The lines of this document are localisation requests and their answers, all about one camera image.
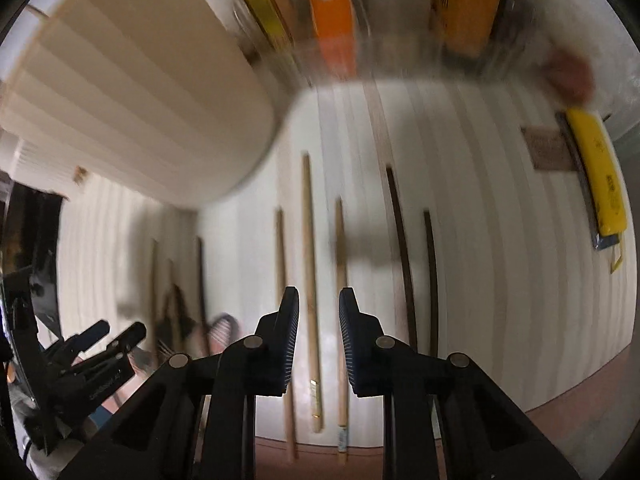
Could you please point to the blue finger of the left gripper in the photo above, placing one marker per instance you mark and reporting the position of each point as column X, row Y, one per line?
column 70, row 348
column 117, row 348

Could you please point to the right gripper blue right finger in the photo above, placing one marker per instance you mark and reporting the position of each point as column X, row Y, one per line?
column 369, row 354

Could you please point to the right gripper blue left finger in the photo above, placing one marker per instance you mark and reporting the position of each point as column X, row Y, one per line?
column 275, row 355

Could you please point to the dark chopstick far right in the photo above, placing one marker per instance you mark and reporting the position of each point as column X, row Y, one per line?
column 433, row 303

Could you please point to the dark chopstick long right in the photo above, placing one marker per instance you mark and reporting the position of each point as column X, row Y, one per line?
column 407, row 282

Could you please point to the striped cat table cloth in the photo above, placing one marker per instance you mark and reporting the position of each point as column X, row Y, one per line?
column 520, row 288

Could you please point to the beige ribbed utensil holder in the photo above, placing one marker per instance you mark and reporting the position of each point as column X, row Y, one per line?
column 153, row 94

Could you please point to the brown small card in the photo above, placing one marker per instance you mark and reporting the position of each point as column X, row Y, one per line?
column 548, row 149

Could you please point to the yellow power bank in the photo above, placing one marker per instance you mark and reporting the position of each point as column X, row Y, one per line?
column 586, row 138

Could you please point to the clear plastic condiment tray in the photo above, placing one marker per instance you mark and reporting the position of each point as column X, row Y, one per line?
column 311, row 42

